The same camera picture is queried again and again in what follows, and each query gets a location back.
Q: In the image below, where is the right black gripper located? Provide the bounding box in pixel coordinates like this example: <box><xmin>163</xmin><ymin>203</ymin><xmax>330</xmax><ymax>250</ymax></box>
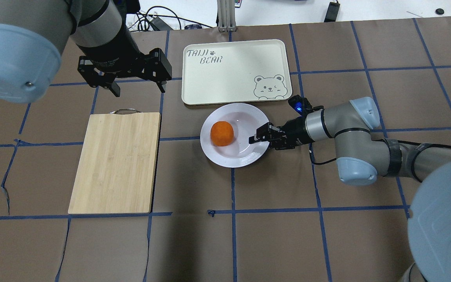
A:
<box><xmin>248</xmin><ymin>117</ymin><xmax>311</xmax><ymax>150</ymax></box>

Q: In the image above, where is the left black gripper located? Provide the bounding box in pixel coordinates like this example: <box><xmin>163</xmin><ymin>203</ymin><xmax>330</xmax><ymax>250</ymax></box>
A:
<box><xmin>78</xmin><ymin>25</ymin><xmax>172</xmax><ymax>98</ymax></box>

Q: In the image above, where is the white round plate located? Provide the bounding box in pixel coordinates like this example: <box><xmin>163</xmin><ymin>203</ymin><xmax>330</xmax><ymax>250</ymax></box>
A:
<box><xmin>200</xmin><ymin>103</ymin><xmax>269</xmax><ymax>168</ymax></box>

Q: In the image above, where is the orange fruit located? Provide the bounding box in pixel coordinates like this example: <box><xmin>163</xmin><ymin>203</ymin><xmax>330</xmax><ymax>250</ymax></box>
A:
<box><xmin>210</xmin><ymin>120</ymin><xmax>234</xmax><ymax>146</ymax></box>

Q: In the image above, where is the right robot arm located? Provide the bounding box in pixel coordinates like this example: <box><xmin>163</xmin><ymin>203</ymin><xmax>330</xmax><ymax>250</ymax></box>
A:
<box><xmin>249</xmin><ymin>95</ymin><xmax>451</xmax><ymax>282</ymax></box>

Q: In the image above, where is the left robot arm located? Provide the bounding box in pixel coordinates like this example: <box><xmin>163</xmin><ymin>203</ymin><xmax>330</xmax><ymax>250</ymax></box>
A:
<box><xmin>0</xmin><ymin>0</ymin><xmax>172</xmax><ymax>103</ymax></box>

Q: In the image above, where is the cream bear tray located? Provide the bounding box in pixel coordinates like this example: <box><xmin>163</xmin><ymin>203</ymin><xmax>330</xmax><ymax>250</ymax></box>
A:
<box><xmin>181</xmin><ymin>39</ymin><xmax>293</xmax><ymax>106</ymax></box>

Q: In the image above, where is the black power adapter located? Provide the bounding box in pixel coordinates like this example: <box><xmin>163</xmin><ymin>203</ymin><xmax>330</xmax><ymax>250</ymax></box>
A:
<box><xmin>149</xmin><ymin>17</ymin><xmax>173</xmax><ymax>31</ymax></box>

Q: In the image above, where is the wooden cutting board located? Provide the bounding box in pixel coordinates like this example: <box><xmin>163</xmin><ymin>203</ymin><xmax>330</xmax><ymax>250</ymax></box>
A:
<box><xmin>68</xmin><ymin>112</ymin><xmax>161</xmax><ymax>215</ymax></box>

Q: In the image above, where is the black power brick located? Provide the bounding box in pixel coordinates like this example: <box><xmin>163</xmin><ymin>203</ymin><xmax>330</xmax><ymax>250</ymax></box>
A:
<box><xmin>323</xmin><ymin>0</ymin><xmax>340</xmax><ymax>23</ymax></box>

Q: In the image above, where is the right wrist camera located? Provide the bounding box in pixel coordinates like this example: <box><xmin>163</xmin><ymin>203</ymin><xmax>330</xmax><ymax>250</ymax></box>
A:
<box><xmin>288</xmin><ymin>95</ymin><xmax>324</xmax><ymax>117</ymax></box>

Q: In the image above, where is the black cable bundle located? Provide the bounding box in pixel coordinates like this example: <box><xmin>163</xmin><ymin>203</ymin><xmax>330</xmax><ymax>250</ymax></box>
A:
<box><xmin>126</xmin><ymin>5</ymin><xmax>183</xmax><ymax>33</ymax></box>

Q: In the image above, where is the aluminium frame post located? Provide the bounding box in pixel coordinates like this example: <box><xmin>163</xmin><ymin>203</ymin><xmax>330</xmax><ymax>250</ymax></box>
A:
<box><xmin>217</xmin><ymin>0</ymin><xmax>237</xmax><ymax>33</ymax></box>

